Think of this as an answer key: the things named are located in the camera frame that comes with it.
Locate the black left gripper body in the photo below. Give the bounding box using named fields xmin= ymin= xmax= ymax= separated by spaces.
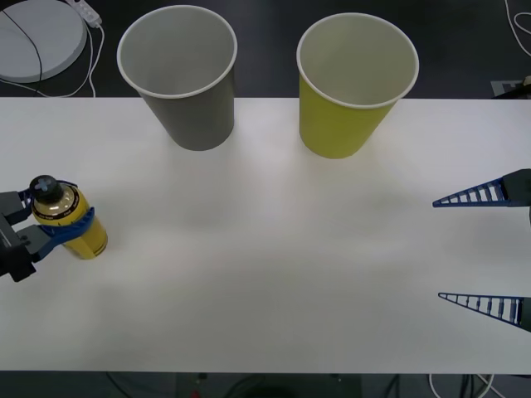
xmin=0 ymin=215 xmax=38 ymax=284

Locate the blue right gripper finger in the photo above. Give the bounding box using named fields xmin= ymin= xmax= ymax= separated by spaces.
xmin=437 ymin=292 xmax=531 ymax=334
xmin=431 ymin=167 xmax=531 ymax=209

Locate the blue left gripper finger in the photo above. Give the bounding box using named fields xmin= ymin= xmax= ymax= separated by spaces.
xmin=0 ymin=179 xmax=78 ymax=227
xmin=17 ymin=207 xmax=97 ymax=265

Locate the yellow bottle with black cap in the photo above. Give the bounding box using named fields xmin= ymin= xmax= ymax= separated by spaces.
xmin=29 ymin=175 xmax=109 ymax=261

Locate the grey floor outlet plate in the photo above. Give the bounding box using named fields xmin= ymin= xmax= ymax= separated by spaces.
xmin=490 ymin=78 xmax=524 ymax=100

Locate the white round floor base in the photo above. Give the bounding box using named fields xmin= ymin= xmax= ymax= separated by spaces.
xmin=0 ymin=0 xmax=89 ymax=82

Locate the grey plastic bin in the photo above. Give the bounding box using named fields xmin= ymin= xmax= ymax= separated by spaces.
xmin=116 ymin=3 xmax=239 ymax=152

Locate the yellow-green plastic bin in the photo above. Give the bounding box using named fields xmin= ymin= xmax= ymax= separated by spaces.
xmin=295 ymin=11 xmax=421 ymax=160

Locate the white power strip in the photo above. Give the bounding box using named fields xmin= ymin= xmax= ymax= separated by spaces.
xmin=66 ymin=0 xmax=103 ymax=27

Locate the black floor cable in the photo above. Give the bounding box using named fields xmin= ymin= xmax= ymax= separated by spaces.
xmin=105 ymin=371 xmax=140 ymax=398
xmin=383 ymin=372 xmax=416 ymax=398

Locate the thin black cable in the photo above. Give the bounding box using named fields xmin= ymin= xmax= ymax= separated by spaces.
xmin=0 ymin=7 xmax=47 ymax=99

